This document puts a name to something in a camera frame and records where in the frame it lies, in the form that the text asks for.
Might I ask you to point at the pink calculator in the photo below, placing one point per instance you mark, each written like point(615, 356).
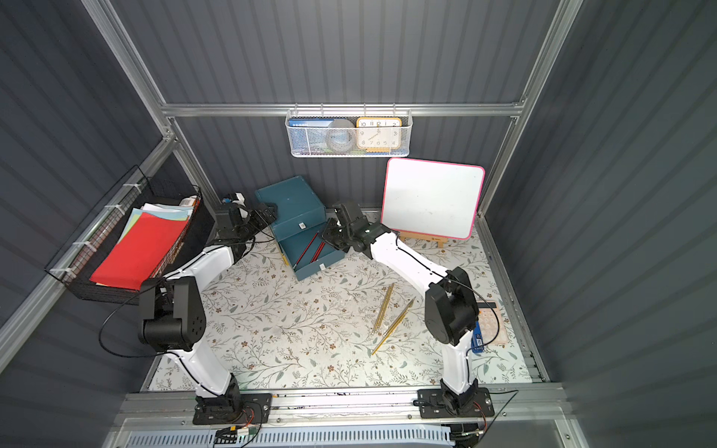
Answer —
point(494, 326)

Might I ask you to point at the red paper sheet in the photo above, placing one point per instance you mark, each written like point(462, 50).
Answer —
point(146, 240)

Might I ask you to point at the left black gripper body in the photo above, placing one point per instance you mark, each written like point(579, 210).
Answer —
point(256, 216)

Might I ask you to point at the wooden whiteboard easel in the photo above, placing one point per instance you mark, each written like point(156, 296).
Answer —
point(440, 241)

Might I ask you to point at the grey tape roll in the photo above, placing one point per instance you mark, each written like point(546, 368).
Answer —
point(341, 137)

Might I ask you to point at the white wire wall basket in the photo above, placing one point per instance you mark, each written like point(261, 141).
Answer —
point(352, 114)

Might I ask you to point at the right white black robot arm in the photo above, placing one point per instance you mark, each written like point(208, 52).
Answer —
point(451, 310)

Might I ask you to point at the black wire paper tray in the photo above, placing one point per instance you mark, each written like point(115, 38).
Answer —
point(83, 253)

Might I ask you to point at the yellow analog clock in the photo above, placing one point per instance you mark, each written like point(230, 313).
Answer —
point(379, 134)

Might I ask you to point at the dark red pencil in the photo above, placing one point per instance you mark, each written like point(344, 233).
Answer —
point(311, 242)

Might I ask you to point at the blue box in basket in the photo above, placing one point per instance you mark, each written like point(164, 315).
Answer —
point(307, 136)

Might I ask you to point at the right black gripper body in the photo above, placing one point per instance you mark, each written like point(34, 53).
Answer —
point(333, 232)

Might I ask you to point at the teal yellow drawer cabinet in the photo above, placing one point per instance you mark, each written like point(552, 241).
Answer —
point(298, 209)

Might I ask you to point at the pink framed whiteboard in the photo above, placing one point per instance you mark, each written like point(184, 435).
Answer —
point(439, 199)

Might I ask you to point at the blue stapler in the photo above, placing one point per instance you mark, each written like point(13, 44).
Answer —
point(477, 344)

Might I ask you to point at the teal drawer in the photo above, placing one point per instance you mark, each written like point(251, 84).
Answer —
point(307, 252)

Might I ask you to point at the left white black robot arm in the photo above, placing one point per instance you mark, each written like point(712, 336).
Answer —
point(171, 311)

